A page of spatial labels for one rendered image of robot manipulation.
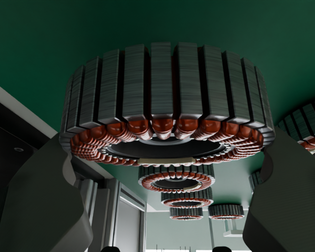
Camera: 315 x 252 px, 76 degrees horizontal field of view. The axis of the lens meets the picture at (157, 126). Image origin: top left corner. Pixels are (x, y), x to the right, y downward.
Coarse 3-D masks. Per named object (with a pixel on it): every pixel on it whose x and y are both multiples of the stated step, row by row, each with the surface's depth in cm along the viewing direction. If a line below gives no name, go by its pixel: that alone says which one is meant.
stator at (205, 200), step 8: (176, 192) 40; (184, 192) 40; (192, 192) 40; (200, 192) 40; (208, 192) 41; (168, 200) 41; (176, 200) 40; (184, 200) 45; (192, 200) 40; (200, 200) 40; (208, 200) 41
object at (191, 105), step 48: (144, 48) 7; (192, 48) 7; (96, 96) 7; (144, 96) 7; (192, 96) 7; (240, 96) 7; (96, 144) 8; (144, 144) 15; (192, 144) 14; (240, 144) 9
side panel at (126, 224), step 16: (112, 192) 39; (128, 192) 47; (112, 208) 37; (128, 208) 50; (144, 208) 60; (112, 224) 36; (128, 224) 49; (144, 224) 59; (112, 240) 36; (128, 240) 48; (144, 240) 58
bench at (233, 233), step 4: (224, 220) 336; (232, 220) 266; (224, 224) 333; (232, 224) 264; (232, 228) 262; (224, 232) 315; (228, 232) 274; (232, 232) 256; (236, 232) 256; (240, 232) 255; (228, 236) 329; (232, 236) 328; (236, 236) 327; (240, 236) 326
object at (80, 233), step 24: (48, 144) 11; (24, 168) 9; (48, 168) 9; (72, 168) 10; (24, 192) 8; (48, 192) 8; (72, 192) 8; (24, 216) 7; (48, 216) 7; (72, 216) 7; (0, 240) 6; (24, 240) 6; (48, 240) 6; (72, 240) 7
